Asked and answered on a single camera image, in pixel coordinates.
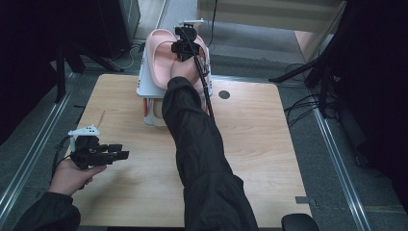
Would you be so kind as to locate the black chair armrest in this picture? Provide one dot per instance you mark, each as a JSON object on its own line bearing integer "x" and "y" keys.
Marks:
{"x": 298, "y": 223}

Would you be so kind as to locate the person's right hand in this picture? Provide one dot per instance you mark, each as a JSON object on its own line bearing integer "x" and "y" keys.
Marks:
{"x": 184, "y": 70}

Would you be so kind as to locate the dark round table grommet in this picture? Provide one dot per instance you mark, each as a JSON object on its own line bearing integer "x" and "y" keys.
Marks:
{"x": 224, "y": 94}

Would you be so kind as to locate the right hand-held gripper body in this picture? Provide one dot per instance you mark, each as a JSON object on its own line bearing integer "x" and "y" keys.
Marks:
{"x": 186, "y": 48}

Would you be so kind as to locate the black metal stand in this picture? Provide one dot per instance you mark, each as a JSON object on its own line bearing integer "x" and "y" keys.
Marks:
{"x": 60, "y": 80}

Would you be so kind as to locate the metal floor rail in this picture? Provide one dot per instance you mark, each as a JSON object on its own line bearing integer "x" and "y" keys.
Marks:
{"x": 340, "y": 166}
{"x": 48, "y": 123}

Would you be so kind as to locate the cream slipper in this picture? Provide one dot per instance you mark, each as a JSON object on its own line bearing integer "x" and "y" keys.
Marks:
{"x": 158, "y": 112}

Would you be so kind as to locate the black tripod stand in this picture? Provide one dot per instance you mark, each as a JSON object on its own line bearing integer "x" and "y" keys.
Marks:
{"x": 298, "y": 71}

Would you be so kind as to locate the dark curtain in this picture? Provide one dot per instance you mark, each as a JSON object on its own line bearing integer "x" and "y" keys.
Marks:
{"x": 378, "y": 80}

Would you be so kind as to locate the white two-tier shoe rack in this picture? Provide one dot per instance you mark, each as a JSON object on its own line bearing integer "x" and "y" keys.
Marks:
{"x": 146, "y": 86}

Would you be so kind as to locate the grey tape strip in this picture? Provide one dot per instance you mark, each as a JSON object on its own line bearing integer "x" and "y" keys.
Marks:
{"x": 301, "y": 200}

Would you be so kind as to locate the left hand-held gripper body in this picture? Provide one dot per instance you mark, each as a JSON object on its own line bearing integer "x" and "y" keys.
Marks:
{"x": 86, "y": 154}

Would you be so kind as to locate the person's left hand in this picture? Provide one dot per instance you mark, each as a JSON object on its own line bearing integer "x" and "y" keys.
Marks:
{"x": 69, "y": 178}

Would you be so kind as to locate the wooden cabinet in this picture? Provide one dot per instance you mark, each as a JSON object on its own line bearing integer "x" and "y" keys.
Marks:
{"x": 272, "y": 16}

